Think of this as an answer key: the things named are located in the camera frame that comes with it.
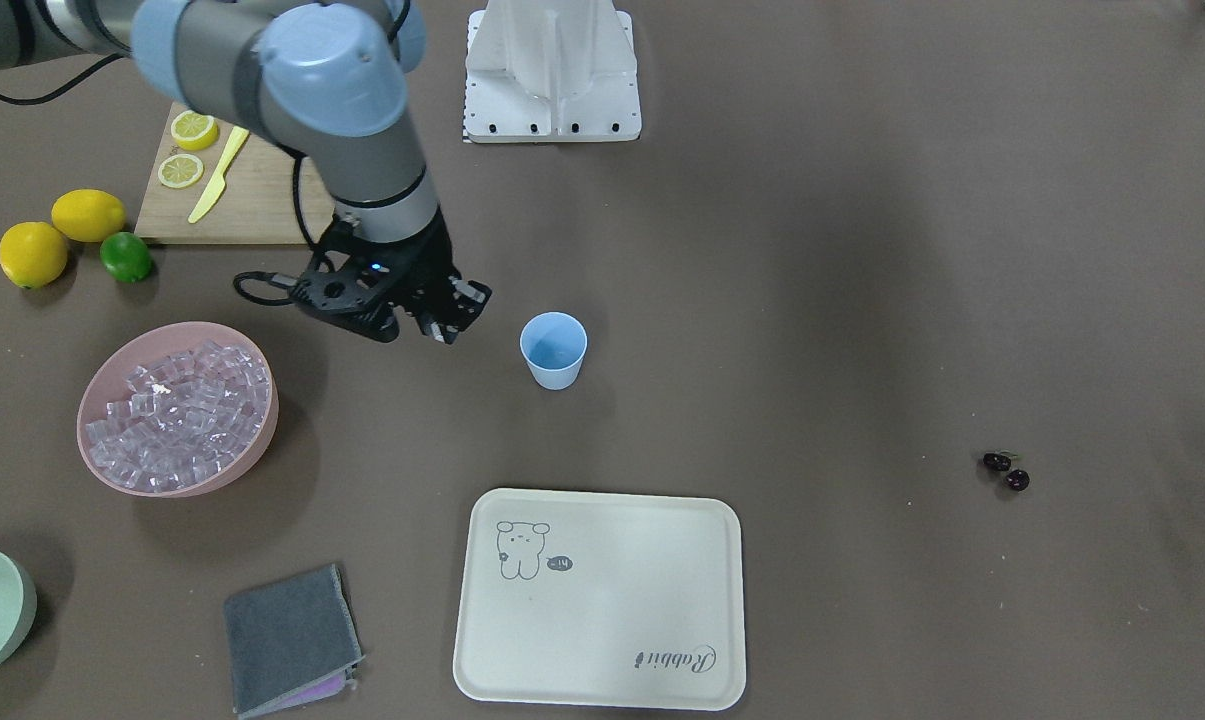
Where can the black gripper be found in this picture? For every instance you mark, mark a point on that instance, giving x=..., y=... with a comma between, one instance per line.
x=432, y=266

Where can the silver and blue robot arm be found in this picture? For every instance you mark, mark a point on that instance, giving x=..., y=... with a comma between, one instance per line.
x=323, y=81

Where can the light blue plastic cup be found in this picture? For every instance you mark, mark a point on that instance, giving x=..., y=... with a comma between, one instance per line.
x=553, y=346

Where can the pink bowl of ice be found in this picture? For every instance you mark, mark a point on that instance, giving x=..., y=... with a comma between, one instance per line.
x=178, y=412

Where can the wooden cutting board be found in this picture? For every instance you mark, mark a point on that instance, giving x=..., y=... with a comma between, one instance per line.
x=255, y=209

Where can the yellow plastic knife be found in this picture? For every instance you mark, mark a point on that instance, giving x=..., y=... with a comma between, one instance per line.
x=217, y=182

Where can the cream rabbit tray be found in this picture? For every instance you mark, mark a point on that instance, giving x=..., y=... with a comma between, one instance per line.
x=598, y=599

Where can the lemon slice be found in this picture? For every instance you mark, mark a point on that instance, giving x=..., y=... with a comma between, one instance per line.
x=193, y=131
x=180, y=171

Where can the green lime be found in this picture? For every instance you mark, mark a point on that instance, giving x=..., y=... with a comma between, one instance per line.
x=126, y=257

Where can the grey folded cloth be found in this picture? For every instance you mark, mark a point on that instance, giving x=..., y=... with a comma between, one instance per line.
x=292, y=642

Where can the yellow lemon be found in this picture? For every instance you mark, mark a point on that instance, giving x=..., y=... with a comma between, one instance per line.
x=33, y=254
x=88, y=216

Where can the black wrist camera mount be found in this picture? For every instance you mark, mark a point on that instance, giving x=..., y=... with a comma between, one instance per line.
x=341, y=299

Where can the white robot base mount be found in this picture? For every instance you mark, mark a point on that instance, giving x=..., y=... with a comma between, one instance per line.
x=551, y=72

